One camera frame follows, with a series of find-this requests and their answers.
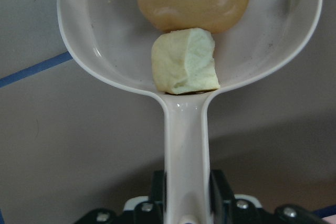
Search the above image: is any beige plastic dustpan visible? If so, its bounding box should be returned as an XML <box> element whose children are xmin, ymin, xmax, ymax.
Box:
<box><xmin>57</xmin><ymin>0</ymin><xmax>322</xmax><ymax>223</ymax></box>

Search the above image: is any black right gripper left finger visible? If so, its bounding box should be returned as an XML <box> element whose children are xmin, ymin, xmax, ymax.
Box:
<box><xmin>151</xmin><ymin>170</ymin><xmax>166</xmax><ymax>223</ymax></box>

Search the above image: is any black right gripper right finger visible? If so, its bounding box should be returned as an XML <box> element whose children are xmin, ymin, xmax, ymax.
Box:
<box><xmin>210</xmin><ymin>169</ymin><xmax>235</xmax><ymax>223</ymax></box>

